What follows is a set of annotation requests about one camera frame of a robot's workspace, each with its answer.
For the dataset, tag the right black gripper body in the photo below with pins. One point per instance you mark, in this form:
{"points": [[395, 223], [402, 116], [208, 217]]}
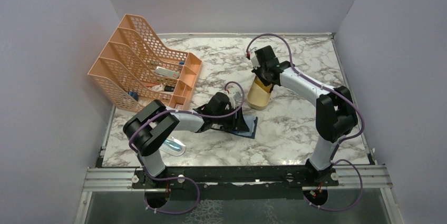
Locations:
{"points": [[260, 72]]}

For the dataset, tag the blue item in organizer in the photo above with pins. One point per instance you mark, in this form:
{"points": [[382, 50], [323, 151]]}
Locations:
{"points": [[134, 95]]}

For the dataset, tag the clear blister pack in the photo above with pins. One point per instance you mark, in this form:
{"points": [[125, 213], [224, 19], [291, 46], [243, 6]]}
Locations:
{"points": [[173, 147]]}

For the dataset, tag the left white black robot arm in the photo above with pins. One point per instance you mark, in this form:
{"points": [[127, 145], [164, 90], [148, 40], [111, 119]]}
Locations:
{"points": [[149, 128]]}

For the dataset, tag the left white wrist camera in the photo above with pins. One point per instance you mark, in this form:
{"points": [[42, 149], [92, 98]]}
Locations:
{"points": [[235, 98]]}

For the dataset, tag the white grey eraser box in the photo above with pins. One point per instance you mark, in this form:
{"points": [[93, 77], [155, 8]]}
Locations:
{"points": [[167, 72]]}

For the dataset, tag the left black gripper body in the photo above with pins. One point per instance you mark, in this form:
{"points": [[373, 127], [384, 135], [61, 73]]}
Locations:
{"points": [[227, 122]]}

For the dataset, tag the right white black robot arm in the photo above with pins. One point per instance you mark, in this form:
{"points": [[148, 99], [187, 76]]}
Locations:
{"points": [[335, 117]]}

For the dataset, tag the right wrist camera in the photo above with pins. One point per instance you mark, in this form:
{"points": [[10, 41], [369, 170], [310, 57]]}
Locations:
{"points": [[254, 61]]}

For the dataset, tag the orange plastic file organizer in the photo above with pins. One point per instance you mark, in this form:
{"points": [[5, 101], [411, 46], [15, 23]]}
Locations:
{"points": [[127, 63]]}

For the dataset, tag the black mounting rail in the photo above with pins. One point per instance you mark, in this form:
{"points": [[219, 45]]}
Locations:
{"points": [[231, 182]]}

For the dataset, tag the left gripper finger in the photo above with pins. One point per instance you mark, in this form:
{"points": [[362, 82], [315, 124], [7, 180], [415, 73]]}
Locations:
{"points": [[237, 120], [245, 123]]}

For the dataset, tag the beige oval tray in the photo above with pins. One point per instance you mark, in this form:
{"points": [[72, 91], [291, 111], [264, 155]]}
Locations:
{"points": [[259, 94]]}

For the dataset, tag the dark blue card holder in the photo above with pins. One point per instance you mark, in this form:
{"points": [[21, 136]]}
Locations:
{"points": [[229, 128]]}

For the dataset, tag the small black item in organizer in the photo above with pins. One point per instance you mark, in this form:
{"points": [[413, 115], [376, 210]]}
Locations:
{"points": [[169, 89]]}

